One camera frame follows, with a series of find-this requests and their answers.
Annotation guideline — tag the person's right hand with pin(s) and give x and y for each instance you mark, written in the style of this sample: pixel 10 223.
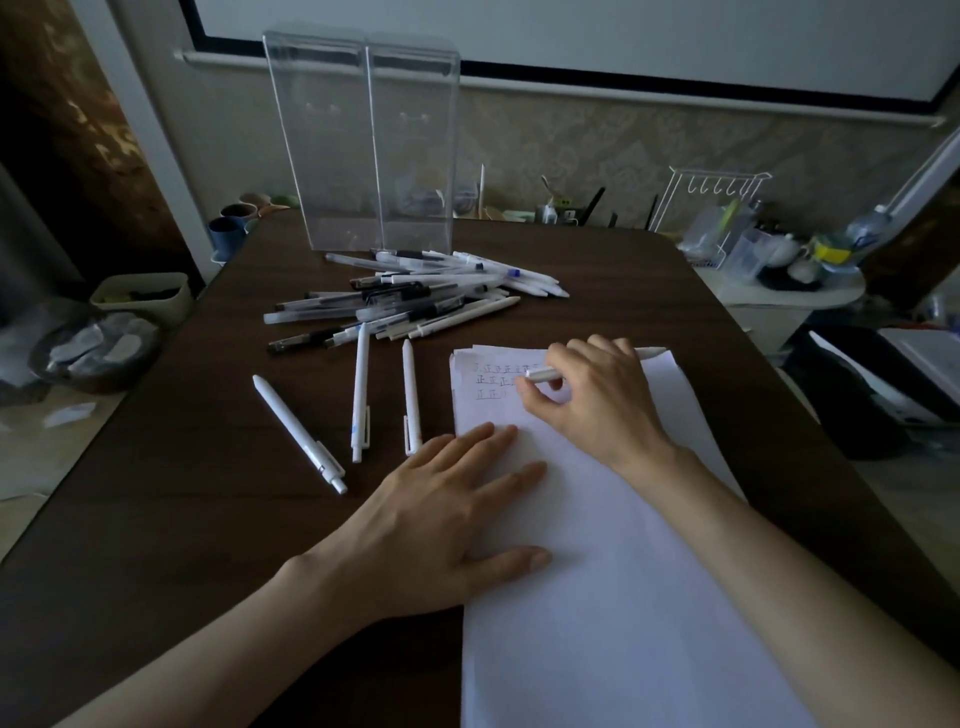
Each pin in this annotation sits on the person's right hand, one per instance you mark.
pixel 607 405

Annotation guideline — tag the person's left hand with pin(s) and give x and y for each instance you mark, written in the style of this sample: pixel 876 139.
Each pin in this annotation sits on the person's left hand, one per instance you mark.
pixel 420 525

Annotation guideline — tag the stack of white paper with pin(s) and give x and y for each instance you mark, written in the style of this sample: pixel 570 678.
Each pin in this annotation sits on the stack of white paper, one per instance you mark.
pixel 615 600

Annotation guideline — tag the pile of pens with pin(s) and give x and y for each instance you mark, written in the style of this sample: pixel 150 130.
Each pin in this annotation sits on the pile of pens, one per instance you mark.
pixel 405 300

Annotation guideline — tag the person's left forearm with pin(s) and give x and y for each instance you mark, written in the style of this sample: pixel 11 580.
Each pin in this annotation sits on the person's left forearm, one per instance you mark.
pixel 210 660

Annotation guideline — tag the person's right forearm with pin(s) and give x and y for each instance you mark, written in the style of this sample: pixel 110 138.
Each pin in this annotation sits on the person's right forearm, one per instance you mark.
pixel 787 600

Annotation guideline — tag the small white bottle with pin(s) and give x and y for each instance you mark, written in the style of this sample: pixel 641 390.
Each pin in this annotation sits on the small white bottle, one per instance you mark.
pixel 550 215

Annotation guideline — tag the clear plastic measuring jug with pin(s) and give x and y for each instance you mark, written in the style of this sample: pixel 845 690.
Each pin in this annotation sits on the clear plastic measuring jug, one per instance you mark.
pixel 746 259

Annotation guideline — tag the black router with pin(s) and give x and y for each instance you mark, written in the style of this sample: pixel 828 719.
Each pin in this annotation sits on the black router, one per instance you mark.
pixel 595 202

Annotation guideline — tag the black round tray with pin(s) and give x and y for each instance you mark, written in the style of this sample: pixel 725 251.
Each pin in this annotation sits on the black round tray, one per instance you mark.
pixel 780 281

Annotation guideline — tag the black bag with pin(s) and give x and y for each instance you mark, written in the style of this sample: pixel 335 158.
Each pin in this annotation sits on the black bag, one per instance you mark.
pixel 840 405

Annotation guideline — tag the white teapot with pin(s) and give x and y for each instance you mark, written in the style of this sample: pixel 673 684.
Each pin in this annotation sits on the white teapot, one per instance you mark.
pixel 781 250

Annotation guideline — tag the yellow green container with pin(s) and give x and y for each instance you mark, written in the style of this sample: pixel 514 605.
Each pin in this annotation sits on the yellow green container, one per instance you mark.
pixel 831 251

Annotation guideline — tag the clear plastic bottle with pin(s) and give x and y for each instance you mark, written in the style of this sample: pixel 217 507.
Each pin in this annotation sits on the clear plastic bottle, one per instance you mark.
pixel 866 229

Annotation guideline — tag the beige plastic bin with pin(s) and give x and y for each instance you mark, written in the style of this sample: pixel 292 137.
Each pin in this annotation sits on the beige plastic bin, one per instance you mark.
pixel 169 304

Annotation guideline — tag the group of colourful cups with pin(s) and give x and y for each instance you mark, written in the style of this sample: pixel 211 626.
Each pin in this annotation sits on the group of colourful cups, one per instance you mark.
pixel 225 236

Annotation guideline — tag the white projector screen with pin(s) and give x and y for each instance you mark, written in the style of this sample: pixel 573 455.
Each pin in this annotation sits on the white projector screen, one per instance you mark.
pixel 600 30

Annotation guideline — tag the grey curtain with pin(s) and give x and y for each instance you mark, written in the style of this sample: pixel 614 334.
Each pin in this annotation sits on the grey curtain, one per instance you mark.
pixel 30 247

